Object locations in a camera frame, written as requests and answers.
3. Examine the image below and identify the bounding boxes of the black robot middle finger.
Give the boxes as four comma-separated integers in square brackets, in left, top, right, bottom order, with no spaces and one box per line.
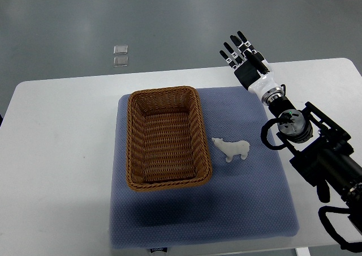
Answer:
[230,35,249,58]

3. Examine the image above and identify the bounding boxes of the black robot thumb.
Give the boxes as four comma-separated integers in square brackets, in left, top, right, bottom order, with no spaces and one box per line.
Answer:
[245,50,269,73]

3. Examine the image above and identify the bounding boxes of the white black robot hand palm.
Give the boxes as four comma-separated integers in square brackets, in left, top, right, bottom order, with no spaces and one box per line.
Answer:
[234,60,283,101]

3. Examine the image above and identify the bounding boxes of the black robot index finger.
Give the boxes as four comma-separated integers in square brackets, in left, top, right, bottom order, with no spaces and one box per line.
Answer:
[237,31,257,58]

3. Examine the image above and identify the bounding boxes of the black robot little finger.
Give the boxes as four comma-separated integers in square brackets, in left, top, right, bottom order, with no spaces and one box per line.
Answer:
[219,50,239,69]

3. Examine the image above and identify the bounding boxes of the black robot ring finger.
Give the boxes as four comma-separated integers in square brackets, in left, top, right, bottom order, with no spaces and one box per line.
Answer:
[223,42,245,63]

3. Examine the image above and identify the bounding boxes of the white toy polar bear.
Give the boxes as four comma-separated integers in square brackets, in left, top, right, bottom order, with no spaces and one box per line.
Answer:
[212,138,250,163]

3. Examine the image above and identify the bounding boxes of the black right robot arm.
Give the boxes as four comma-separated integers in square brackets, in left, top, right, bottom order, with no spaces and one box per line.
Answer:
[220,32,361,215]

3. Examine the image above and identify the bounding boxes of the brown wicker basket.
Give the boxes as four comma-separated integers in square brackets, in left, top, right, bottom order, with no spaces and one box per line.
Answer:
[126,86,212,192]

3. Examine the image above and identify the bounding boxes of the upper metal floor plate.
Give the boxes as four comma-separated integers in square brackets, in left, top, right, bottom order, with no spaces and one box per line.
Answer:
[114,45,128,55]

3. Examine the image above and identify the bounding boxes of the blue-grey fabric mat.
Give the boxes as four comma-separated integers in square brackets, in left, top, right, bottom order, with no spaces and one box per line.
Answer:
[109,86,299,249]

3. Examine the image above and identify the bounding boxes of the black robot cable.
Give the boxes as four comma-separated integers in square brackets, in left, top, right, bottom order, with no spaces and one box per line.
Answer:
[318,206,362,253]

